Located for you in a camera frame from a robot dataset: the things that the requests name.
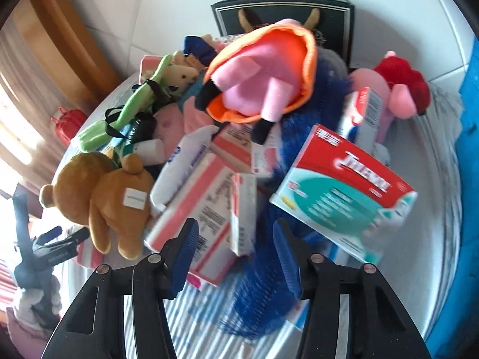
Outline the green plush frog toy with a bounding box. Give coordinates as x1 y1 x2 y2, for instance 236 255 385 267
78 54 173 152

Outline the red white toothpaste box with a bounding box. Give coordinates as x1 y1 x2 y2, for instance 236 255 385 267
337 87 383 154

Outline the small red white box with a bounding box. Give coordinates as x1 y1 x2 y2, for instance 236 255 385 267
231 173 257 257

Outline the brown teddy bear plush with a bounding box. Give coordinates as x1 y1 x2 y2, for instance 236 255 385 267
39 152 154 260

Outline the white tube bottle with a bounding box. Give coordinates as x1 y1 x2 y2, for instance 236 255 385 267
149 125 219 215

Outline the pink pig orange hood plush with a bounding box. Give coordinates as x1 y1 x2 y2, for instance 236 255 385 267
195 19 317 144

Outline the pink pig red dress plush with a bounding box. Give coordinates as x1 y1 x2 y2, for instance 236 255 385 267
349 51 431 143

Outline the blue storage bin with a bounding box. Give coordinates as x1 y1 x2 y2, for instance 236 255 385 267
426 41 478 358

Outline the blue fuzzy brush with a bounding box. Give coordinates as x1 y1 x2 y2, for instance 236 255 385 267
222 47 351 340

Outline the dark framed box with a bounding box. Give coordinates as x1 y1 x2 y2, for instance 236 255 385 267
211 0 355 63

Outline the pink white tissue pack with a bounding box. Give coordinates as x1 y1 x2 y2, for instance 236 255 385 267
145 152 236 286

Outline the Tylenol cold medicine box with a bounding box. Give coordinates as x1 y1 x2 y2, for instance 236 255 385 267
278 125 417 264

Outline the red bag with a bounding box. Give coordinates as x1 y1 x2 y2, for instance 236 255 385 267
50 106 88 147

